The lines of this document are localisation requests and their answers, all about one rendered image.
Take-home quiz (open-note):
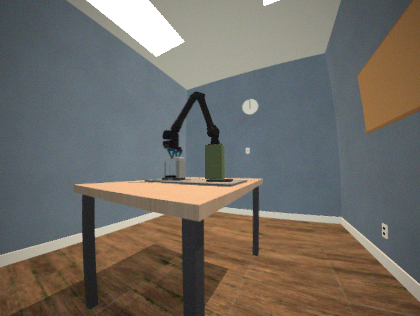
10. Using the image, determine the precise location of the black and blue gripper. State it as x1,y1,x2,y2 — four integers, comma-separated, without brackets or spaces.
167,140,182,159

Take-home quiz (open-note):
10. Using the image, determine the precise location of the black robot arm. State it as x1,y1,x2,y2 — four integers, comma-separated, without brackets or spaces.
163,92,220,149

